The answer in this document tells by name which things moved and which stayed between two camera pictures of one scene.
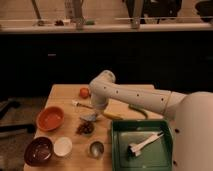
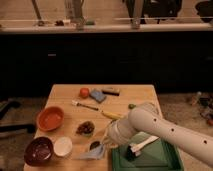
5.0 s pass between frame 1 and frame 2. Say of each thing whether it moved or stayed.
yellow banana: stayed
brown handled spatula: stayed
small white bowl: stayed
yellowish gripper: moved
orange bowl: stayed
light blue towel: moved
